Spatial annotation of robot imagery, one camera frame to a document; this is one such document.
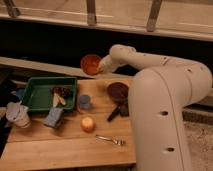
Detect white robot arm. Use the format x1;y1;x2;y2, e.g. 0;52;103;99
100;44;213;171

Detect blue sponge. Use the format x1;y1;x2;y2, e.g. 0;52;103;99
43;107;63;128

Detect silver fork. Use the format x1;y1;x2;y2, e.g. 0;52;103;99
95;135;126;146

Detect blue cup with red ring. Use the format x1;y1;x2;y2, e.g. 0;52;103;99
77;94;91;113

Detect beige wooden piece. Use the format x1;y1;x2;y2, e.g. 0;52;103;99
53;93;66;107

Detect blue cloth piece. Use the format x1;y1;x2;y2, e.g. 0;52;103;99
13;88;24;100

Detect brown pinecone-like object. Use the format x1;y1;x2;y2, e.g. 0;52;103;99
51;87;72;98

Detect orange bowl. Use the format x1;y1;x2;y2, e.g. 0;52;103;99
80;54;101;76

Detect purple bowl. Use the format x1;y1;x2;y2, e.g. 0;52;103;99
107;82;129;102

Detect green plastic tray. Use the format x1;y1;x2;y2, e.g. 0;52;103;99
22;77;77;114

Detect black object at left edge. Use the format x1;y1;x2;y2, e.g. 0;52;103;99
0;69;19;107

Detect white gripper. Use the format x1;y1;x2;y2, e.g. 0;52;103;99
98;55;120;74

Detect orange apple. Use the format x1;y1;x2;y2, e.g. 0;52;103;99
80;117;95;133

